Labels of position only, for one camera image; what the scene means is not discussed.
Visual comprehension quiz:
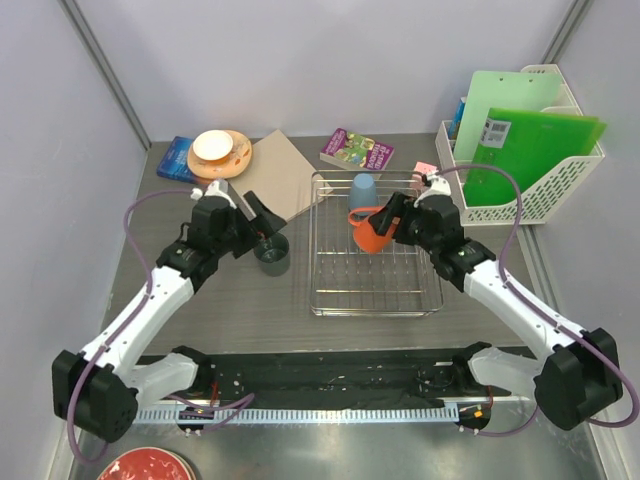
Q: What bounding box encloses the orange cup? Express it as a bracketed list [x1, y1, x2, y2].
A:
[348, 206, 398, 254]

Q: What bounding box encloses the beige cardboard notebook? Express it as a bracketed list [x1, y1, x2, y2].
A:
[230, 130, 315, 221]

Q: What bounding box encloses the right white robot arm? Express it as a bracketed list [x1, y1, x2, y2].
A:
[359, 192, 627, 430]

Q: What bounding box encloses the grey mug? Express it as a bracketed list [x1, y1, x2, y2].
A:
[253, 233, 290, 277]

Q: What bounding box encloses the bright green folder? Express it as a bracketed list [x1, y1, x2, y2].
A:
[472, 108, 607, 191]

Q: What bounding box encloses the blue cup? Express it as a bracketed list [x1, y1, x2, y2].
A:
[348, 173, 378, 210]

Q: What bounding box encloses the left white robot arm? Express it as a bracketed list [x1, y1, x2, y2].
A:
[52, 182, 287, 443]

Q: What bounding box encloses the beige bird plate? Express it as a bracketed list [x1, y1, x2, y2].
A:
[187, 130, 253, 180]

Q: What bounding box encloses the slotted cable duct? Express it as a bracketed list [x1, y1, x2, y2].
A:
[134, 403, 459, 426]

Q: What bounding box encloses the purple treehouse book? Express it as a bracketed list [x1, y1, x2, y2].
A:
[319, 128, 395, 173]

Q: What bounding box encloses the red round plate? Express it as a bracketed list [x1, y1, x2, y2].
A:
[97, 447, 196, 480]

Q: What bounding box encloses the orange white bowl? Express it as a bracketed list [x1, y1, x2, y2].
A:
[192, 130, 234, 162]

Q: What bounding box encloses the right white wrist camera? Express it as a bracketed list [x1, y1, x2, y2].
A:
[413, 172, 451, 207]

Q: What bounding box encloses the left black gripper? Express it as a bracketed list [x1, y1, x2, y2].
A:
[213, 192, 286, 258]

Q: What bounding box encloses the light green clipboard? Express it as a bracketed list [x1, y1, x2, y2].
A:
[452, 70, 564, 161]

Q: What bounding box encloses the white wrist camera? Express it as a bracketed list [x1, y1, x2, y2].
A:
[190, 179, 256, 221]
[413, 172, 451, 207]

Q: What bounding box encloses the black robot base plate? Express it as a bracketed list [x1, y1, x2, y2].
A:
[177, 349, 510, 410]

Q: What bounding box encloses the blue Jane Eyre book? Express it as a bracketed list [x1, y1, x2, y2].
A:
[156, 137, 212, 185]

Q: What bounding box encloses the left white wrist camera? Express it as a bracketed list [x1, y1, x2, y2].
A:
[190, 179, 256, 221]

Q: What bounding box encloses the metal wire dish rack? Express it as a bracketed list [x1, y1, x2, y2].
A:
[309, 170, 444, 318]

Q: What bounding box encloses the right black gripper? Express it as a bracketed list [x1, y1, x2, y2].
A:
[370, 191, 440, 254]

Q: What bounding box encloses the blue book in organizer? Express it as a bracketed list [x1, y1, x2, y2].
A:
[447, 96, 467, 140]

